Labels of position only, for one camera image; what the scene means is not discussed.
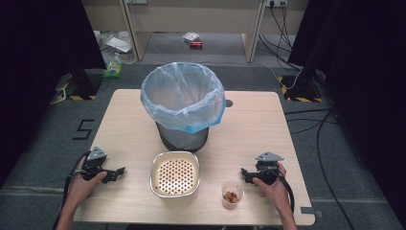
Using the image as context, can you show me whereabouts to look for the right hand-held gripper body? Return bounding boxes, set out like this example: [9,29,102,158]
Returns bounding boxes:
[252,150,285,186]

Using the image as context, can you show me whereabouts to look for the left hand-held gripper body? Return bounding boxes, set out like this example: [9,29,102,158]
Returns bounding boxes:
[80,146,108,181]

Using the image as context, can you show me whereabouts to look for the person's right hand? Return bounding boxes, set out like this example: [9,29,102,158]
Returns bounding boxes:
[251,161,291,215]

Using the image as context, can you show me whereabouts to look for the person's left hand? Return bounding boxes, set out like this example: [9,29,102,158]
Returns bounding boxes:
[67,155,108,206]

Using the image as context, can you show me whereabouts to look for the clear plastic cup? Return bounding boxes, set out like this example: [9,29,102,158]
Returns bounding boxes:
[220,180,245,211]

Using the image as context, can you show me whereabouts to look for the brown food scraps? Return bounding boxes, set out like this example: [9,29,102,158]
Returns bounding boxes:
[223,191,240,204]

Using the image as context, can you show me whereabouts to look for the white perforated strainer bowl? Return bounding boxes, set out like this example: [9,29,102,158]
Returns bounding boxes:
[149,150,201,199]

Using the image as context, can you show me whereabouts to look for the grey mesh trash bin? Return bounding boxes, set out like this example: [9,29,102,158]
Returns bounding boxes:
[155,121,211,153]

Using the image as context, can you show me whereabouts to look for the black stand base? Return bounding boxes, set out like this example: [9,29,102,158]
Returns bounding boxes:
[277,68,326,104]
[56,68,103,102]

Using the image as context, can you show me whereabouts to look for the green packet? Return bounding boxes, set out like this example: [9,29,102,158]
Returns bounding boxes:
[101,53,124,80]

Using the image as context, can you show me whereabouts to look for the blue plastic bin bag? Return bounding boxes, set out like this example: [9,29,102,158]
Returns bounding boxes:
[140,61,227,134]

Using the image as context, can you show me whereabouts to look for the dark curtain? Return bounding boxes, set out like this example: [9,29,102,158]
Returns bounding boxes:
[287,0,406,221]
[0,0,107,190]

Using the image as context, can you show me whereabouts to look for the clear plastic wrapping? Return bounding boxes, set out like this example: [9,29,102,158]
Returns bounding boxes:
[93,30,135,63]

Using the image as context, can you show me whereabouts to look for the white crumpled plastic bag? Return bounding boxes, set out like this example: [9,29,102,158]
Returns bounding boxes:
[182,32,201,43]

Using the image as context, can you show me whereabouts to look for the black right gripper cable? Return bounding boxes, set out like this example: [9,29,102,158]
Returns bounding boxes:
[277,174,296,215]

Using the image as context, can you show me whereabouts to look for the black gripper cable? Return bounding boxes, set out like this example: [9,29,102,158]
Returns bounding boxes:
[52,150,92,230]
[277,174,296,215]

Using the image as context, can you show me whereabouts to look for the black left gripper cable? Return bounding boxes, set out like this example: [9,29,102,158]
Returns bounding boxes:
[52,150,92,230]

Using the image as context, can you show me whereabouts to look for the black floor cable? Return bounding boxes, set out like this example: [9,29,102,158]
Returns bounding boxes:
[282,107,356,230]

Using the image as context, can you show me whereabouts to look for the black power cables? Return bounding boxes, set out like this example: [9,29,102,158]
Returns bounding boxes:
[258,2,304,72]

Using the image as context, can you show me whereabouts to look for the white wall power socket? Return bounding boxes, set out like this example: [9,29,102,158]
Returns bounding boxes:
[264,0,288,9]

